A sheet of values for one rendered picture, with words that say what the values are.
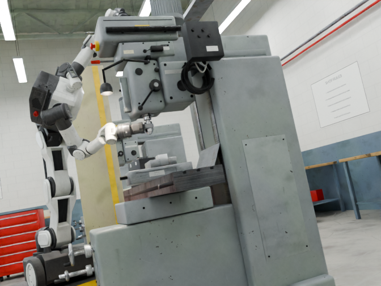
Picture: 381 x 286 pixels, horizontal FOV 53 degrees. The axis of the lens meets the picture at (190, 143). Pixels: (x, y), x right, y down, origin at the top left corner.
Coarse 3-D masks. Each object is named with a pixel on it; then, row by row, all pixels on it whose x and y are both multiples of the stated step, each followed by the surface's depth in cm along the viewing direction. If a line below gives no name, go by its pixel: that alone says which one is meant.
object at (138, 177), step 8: (168, 160) 207; (152, 168) 200; (160, 168) 201; (168, 168) 203; (176, 168) 204; (184, 168) 205; (192, 168) 206; (128, 176) 199; (136, 176) 196; (144, 176) 198; (152, 176) 199; (160, 176) 200; (128, 184) 202; (136, 184) 206
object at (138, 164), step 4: (148, 156) 260; (136, 160) 257; (140, 160) 254; (144, 160) 255; (148, 160) 257; (128, 164) 270; (132, 164) 264; (136, 164) 258; (140, 164) 253; (144, 164) 255; (128, 168) 271; (132, 168) 265; (136, 168) 258; (140, 168) 253; (144, 168) 254; (140, 184) 255
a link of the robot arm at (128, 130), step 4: (124, 124) 224; (128, 124) 223; (132, 124) 223; (136, 124) 223; (140, 124) 221; (124, 128) 222; (128, 128) 222; (132, 128) 223; (136, 128) 222; (140, 128) 221; (124, 132) 222; (128, 132) 222; (132, 132) 225; (136, 132) 224; (140, 132) 227; (144, 132) 227; (124, 136) 223; (128, 136) 224
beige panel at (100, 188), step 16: (96, 80) 397; (96, 96) 394; (80, 112) 386; (96, 112) 391; (80, 128) 383; (96, 128) 388; (96, 160) 382; (112, 160) 387; (80, 176) 374; (96, 176) 379; (112, 176) 384; (80, 192) 372; (96, 192) 376; (112, 192) 381; (96, 208) 374; (112, 208) 379; (96, 224) 371; (112, 224) 376
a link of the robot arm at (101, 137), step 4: (108, 124) 225; (112, 124) 226; (104, 128) 227; (100, 132) 228; (104, 132) 230; (100, 136) 230; (104, 136) 232; (96, 140) 228; (100, 140) 228; (104, 140) 231; (100, 144) 228; (104, 144) 229
